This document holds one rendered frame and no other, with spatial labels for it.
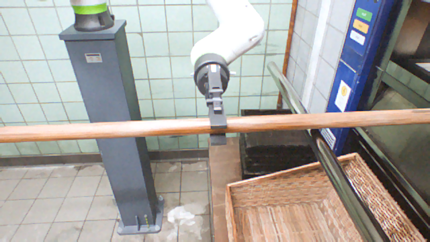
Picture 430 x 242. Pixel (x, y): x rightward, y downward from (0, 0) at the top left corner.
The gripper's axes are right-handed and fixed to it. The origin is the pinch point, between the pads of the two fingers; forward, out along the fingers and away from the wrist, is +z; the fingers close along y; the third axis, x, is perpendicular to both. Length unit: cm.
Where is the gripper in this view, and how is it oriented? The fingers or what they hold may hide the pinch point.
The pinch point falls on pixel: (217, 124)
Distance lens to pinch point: 50.7
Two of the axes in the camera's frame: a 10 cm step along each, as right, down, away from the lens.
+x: -10.0, 0.4, -0.5
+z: 0.7, 5.6, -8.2
